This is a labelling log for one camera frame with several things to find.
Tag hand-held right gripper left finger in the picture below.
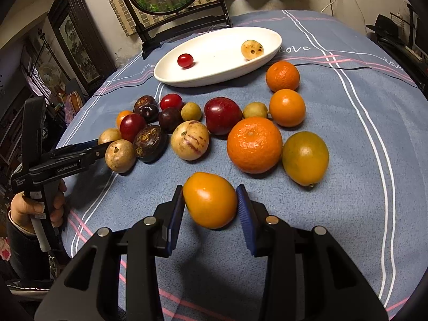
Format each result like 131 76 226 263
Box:
33 185 186 321

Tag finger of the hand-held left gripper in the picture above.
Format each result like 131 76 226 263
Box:
42 140 102 162
53 141 114 171

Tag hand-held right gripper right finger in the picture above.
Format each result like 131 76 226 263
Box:
236 184 390 321

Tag tan round fruit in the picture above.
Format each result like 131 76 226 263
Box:
98 128 123 145
105 139 137 174

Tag orange yellow persimmon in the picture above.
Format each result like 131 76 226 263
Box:
183 172 239 230

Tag dark red tomato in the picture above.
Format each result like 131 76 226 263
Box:
120 114 147 143

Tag large dark water chestnut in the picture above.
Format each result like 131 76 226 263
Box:
133 125 169 164

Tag striped pepino melon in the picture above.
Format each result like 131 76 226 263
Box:
170 120 211 160

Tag small yellow green fruit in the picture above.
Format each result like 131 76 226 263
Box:
243 102 270 120
181 102 203 121

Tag smooth round orange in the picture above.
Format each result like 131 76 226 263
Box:
269 89 306 128

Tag medium orange mandarin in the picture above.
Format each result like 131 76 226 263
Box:
266 60 300 92

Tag white oval plate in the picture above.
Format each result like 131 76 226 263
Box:
154 26 283 88

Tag person's left forearm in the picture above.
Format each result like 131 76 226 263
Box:
0 219 64 291

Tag person's left hand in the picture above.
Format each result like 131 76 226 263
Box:
9 180 67 235

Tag orange pink bag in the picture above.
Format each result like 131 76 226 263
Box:
65 92 83 118

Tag dark purple plum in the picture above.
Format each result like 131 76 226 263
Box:
158 108 183 133
139 104 160 123

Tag small dark water chestnut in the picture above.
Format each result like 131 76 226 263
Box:
133 95 157 113

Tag large orange mandarin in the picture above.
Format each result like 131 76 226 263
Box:
227 116 284 174

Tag standing fan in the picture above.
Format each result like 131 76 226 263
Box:
37 62 62 91

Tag yellow green lemon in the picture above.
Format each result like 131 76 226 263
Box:
282 131 330 190

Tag dark red apple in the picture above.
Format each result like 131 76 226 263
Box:
204 97 243 136

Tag dark framed painting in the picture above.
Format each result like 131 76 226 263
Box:
47 0 117 96

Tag pale yellow spotted fruit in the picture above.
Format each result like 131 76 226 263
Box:
241 40 264 61

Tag black hat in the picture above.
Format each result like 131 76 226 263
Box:
366 13 407 37

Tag black side rack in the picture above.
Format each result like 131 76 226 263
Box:
389 0 428 62

